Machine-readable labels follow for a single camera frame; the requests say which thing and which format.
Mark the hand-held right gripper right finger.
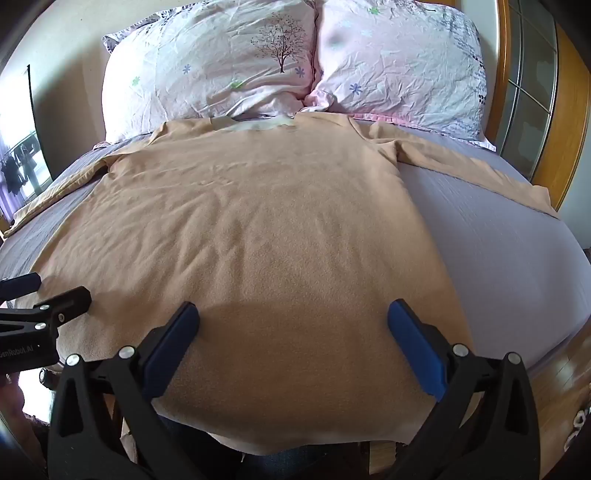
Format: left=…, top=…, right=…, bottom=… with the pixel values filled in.
left=387, top=299, right=542, bottom=480

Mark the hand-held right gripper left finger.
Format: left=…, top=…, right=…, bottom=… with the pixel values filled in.
left=47, top=301, right=201, bottom=480

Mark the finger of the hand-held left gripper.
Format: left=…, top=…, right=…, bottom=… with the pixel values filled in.
left=0, top=286, right=92, bottom=330
left=0, top=272, right=42, bottom=303

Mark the beige long-sleeved shirt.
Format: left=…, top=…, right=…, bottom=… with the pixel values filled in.
left=4, top=114, right=559, bottom=455

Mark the window with hanging clothes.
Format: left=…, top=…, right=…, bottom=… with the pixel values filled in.
left=0, top=65, right=54, bottom=222

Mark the lavender bed sheet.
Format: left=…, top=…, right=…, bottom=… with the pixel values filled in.
left=0, top=117, right=587, bottom=374

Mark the wooden headboard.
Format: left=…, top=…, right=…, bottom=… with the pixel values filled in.
left=480, top=0, right=591, bottom=212

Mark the pink tree-print pillow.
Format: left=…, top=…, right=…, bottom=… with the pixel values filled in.
left=102, top=0, right=319, bottom=143

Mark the wooden glass-panel door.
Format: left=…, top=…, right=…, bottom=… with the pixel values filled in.
left=496, top=0, right=561, bottom=183

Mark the pink floral pillow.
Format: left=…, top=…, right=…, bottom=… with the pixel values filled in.
left=302, top=0, right=497, bottom=152

